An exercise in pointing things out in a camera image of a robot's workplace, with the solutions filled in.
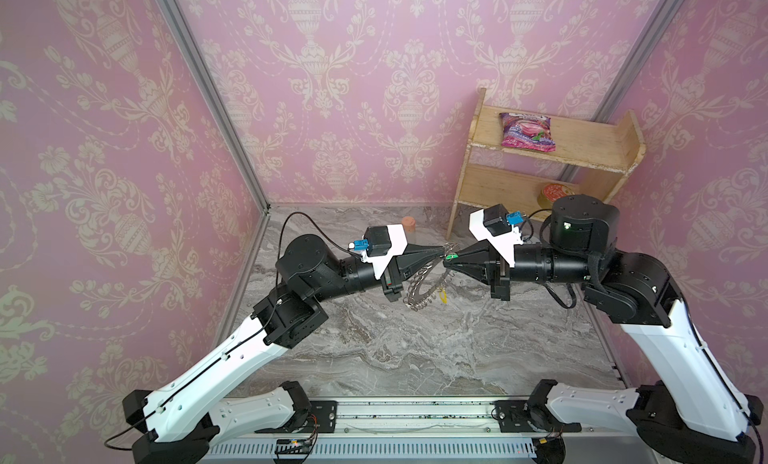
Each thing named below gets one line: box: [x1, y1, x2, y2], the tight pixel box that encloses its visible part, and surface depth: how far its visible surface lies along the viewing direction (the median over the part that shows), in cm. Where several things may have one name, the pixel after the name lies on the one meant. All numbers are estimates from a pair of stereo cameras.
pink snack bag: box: [499, 112, 557, 152], surface depth 76 cm
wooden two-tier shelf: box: [446, 88, 647, 238], surface depth 80 cm
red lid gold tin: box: [537, 183, 575, 209], surface depth 92 cm
